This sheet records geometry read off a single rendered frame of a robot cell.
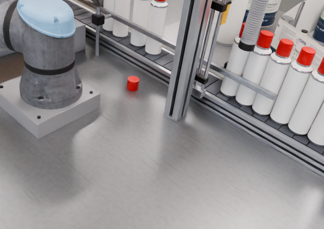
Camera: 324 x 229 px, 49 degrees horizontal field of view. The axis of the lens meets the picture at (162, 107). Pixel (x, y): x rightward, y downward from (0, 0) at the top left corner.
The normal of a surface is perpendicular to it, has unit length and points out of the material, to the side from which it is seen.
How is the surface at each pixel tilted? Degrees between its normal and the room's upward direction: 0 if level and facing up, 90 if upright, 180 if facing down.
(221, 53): 0
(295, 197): 0
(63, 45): 91
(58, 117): 90
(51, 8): 8
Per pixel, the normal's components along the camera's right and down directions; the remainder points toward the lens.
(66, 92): 0.69, 0.26
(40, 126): 0.76, 0.47
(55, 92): 0.41, 0.34
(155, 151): 0.14, -0.79
